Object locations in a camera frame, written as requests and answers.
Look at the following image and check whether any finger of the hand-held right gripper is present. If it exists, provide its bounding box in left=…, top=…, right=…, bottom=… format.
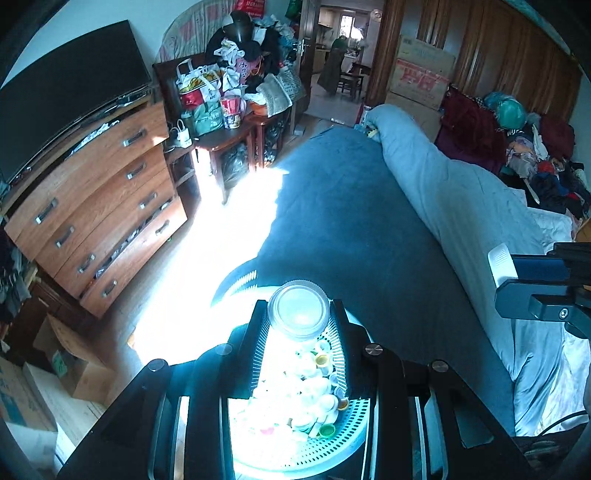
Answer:
left=510, top=242, right=591, bottom=281
left=495, top=280, right=591, bottom=342

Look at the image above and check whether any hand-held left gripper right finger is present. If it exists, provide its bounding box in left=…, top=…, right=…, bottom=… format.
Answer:
left=330, top=299, right=536, bottom=480

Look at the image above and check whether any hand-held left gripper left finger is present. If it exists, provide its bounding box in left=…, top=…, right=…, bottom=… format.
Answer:
left=58, top=299, right=273, bottom=480

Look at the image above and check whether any pile of mixed plastic caps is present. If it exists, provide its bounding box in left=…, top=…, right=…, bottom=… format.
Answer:
left=233, top=337, right=352, bottom=444

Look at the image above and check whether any large translucent round lid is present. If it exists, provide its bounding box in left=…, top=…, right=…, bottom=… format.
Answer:
left=268, top=280, right=331, bottom=341

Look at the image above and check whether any light blue perforated basket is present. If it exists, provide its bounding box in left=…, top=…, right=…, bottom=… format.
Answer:
left=211, top=267, right=372, bottom=478

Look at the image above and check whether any pile of mixed clothes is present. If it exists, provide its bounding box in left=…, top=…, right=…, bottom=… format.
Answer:
left=499, top=111, right=591, bottom=232

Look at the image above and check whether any light blue duvet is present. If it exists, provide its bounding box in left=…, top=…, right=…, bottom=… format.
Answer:
left=362, top=104, right=578, bottom=437

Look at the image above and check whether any dark blue bed sheet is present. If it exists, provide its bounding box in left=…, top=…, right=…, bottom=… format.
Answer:
left=212, top=124, right=518, bottom=437

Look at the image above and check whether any teal bag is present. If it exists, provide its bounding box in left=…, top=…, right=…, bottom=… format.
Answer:
left=482, top=91, right=528, bottom=132

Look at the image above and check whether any dark red cloth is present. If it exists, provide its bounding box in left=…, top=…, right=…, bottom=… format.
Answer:
left=434, top=85, right=509, bottom=174

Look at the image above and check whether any open brown cardboard box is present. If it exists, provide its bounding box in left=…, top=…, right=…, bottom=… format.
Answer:
left=32, top=314, right=116, bottom=402

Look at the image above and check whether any dark plastic bag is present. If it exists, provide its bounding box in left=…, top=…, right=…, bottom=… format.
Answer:
left=263, top=122, right=282, bottom=164
left=222, top=143, right=252, bottom=185

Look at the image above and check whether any low cardboard box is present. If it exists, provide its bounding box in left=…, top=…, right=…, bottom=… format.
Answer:
left=383, top=90, right=444, bottom=141

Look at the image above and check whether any dark wooden side table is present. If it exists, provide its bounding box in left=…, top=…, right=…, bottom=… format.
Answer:
left=152, top=60, right=296, bottom=206

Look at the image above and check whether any dark wooden cabinet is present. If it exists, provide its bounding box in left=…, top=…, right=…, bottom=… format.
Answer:
left=18, top=277, right=84, bottom=342

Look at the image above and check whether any red print cardboard box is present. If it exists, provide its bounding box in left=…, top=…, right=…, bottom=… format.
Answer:
left=387, top=58, right=451, bottom=112

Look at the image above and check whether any colourful small package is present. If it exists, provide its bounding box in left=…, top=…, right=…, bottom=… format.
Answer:
left=355, top=106, right=382, bottom=139

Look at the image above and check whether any brown wooden wardrobe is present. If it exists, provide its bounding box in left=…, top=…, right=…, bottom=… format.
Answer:
left=406, top=0, right=583, bottom=121

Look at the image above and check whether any white power strip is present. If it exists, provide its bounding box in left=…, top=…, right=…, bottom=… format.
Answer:
left=164, top=120, right=195, bottom=151

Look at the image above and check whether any wooden chest of drawers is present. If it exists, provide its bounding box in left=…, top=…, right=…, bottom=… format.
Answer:
left=4, top=102, right=190, bottom=319

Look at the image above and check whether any green bag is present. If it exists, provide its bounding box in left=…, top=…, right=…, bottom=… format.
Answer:
left=182, top=104, right=225, bottom=137

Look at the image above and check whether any blue print cardboard box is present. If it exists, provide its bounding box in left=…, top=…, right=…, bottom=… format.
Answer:
left=0, top=355, right=58, bottom=432

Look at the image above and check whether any red instant noodle cup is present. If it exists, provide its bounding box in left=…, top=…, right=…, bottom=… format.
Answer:
left=221, top=95, right=245, bottom=130

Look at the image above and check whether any white box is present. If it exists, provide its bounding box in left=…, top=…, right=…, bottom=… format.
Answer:
left=4, top=420, right=75, bottom=480

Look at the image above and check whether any plain cardboard box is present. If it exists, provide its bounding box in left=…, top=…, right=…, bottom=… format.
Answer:
left=398, top=34, right=457, bottom=70

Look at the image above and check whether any white knit cloth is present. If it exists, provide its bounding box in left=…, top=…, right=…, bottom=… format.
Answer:
left=245, top=74, right=305, bottom=116

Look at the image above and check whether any wooden chair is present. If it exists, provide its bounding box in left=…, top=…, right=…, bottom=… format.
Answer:
left=339, top=65, right=372, bottom=100

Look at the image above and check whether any red and white tote bag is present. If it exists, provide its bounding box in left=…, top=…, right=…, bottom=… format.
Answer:
left=175, top=58, right=222, bottom=112

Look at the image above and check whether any wooden door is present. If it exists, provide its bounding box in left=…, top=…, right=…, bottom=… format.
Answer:
left=295, top=0, right=320, bottom=114

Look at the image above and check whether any heap of clothes and bags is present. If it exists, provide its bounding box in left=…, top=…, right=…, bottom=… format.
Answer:
left=205, top=0, right=303, bottom=93

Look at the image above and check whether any black flat television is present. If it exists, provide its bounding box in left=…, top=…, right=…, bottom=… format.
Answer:
left=0, top=19, right=153, bottom=183

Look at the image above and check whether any pale patterned round board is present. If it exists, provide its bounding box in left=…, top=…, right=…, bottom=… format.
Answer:
left=154, top=0, right=241, bottom=65

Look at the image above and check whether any black cable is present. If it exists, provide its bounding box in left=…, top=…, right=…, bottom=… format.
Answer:
left=536, top=406, right=591, bottom=437

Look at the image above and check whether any brown wooden door frame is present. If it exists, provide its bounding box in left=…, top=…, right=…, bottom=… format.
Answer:
left=367, top=0, right=407, bottom=107

